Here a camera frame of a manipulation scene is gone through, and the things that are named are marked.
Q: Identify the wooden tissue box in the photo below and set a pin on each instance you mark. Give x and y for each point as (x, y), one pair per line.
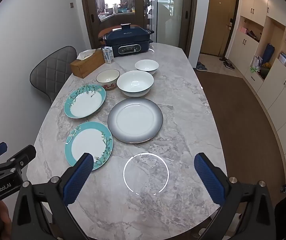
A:
(88, 66)

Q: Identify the small white blue carton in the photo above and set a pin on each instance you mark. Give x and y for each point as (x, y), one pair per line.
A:
(108, 55)

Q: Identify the dark blue bag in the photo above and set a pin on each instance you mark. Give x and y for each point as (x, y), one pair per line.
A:
(267, 53)

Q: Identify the brown entry door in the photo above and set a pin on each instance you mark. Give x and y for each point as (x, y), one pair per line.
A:
(216, 17)

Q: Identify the red-rimmed floral bowl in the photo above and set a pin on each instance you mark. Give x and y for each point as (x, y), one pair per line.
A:
(107, 78)

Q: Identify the small white bowl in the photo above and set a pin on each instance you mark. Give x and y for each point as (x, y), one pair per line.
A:
(146, 66)

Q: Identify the grey quilted chair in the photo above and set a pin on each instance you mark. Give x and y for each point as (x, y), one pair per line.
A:
(53, 67)

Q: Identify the white tissue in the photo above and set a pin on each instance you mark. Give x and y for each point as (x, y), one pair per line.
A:
(85, 54)

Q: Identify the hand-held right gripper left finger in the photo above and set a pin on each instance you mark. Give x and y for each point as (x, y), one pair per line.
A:
(79, 177)

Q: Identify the door lock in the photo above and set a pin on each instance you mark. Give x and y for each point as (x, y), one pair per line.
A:
(229, 25)

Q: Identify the large white bowl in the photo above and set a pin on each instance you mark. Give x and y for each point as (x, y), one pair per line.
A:
(135, 82)

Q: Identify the white shopping bag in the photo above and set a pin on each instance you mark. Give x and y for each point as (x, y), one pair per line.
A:
(257, 62)

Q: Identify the blue shoe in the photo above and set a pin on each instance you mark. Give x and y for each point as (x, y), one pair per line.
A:
(202, 66)

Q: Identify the grey gradient plate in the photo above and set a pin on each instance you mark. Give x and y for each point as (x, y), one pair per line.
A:
(135, 120)

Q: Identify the teal floral plate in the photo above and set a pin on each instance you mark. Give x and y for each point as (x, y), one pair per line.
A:
(88, 145)
(83, 105)

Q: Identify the dark blue electric grill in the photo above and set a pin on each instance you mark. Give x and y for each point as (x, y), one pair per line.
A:
(128, 38)

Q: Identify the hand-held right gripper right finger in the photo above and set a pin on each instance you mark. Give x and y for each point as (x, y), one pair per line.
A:
(209, 180)

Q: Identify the black shoe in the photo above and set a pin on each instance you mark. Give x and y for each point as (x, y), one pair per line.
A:
(224, 58)
(229, 65)

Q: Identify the cream wall cabinet unit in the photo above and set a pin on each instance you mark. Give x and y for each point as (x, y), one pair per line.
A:
(280, 87)

